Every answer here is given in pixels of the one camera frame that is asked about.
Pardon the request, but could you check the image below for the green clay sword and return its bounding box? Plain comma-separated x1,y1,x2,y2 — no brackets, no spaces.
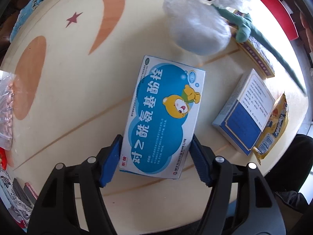
212,5,307,96

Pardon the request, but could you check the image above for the clear plastic bag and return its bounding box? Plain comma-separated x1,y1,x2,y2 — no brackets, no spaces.
163,0,251,56

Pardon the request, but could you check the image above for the blue white medicine box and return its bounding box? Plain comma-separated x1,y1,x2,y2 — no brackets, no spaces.
212,69,275,155

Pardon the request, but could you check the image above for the blue cartoon medicine box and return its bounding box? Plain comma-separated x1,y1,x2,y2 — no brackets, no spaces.
119,55,205,179

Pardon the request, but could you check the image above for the poker card box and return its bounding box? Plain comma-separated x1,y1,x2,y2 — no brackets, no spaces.
229,22,275,79

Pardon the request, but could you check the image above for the yellow snack wrapper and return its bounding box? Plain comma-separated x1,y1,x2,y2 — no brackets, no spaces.
253,93,289,164

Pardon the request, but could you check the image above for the red plastic chair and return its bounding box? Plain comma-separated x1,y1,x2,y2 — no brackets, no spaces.
261,0,299,41

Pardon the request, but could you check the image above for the black smartphone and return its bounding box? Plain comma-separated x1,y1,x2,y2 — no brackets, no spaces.
23,183,38,203

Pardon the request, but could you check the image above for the person black trouser leg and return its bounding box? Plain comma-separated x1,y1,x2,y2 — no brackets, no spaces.
265,134,312,193

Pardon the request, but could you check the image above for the patterned side cloth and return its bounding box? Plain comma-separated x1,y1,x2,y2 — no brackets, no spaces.
1,166,33,232

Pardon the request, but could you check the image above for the cream coffee table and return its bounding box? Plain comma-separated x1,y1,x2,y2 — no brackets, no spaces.
1,0,309,234

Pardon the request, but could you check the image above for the plastic bag of peanuts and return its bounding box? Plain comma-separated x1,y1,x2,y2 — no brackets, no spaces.
0,70,15,151

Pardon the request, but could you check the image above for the blue floral blanket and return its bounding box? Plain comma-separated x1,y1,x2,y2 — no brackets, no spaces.
9,0,44,43

